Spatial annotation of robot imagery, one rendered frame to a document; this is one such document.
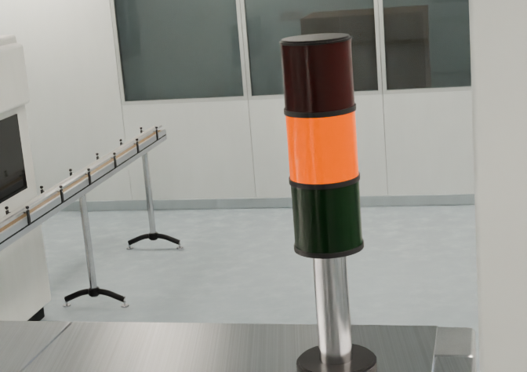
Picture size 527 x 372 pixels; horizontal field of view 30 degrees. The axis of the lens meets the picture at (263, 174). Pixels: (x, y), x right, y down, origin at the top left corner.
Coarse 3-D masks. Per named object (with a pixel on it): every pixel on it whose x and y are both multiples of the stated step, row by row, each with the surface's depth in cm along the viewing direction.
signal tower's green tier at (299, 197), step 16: (304, 192) 68; (320, 192) 68; (336, 192) 68; (352, 192) 69; (304, 208) 69; (320, 208) 68; (336, 208) 68; (352, 208) 69; (304, 224) 69; (320, 224) 68; (336, 224) 68; (352, 224) 69; (304, 240) 69; (320, 240) 69; (336, 240) 69; (352, 240) 69
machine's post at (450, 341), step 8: (440, 328) 80; (448, 328) 80; (456, 328) 80; (464, 328) 80; (440, 336) 79; (448, 336) 79; (456, 336) 78; (464, 336) 78; (472, 336) 78; (440, 344) 77; (448, 344) 77; (456, 344) 77; (464, 344) 77; (472, 344) 77; (440, 352) 76; (448, 352) 76; (456, 352) 75; (464, 352) 75; (472, 352) 75
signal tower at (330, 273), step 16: (288, 112) 68; (320, 112) 66; (336, 112) 67; (304, 256) 69; (320, 256) 69; (336, 256) 69; (320, 272) 71; (336, 272) 70; (320, 288) 71; (336, 288) 71; (320, 304) 71; (336, 304) 71; (320, 320) 72; (336, 320) 71; (320, 336) 72; (336, 336) 71; (304, 352) 74; (320, 352) 73; (336, 352) 72; (352, 352) 73; (368, 352) 74; (304, 368) 72; (320, 368) 72; (336, 368) 71; (352, 368) 71; (368, 368) 71
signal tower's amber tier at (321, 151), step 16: (352, 112) 68; (288, 128) 68; (304, 128) 67; (320, 128) 67; (336, 128) 67; (352, 128) 68; (288, 144) 69; (304, 144) 67; (320, 144) 67; (336, 144) 67; (352, 144) 68; (304, 160) 68; (320, 160) 67; (336, 160) 67; (352, 160) 68; (304, 176) 68; (320, 176) 67; (336, 176) 68; (352, 176) 68
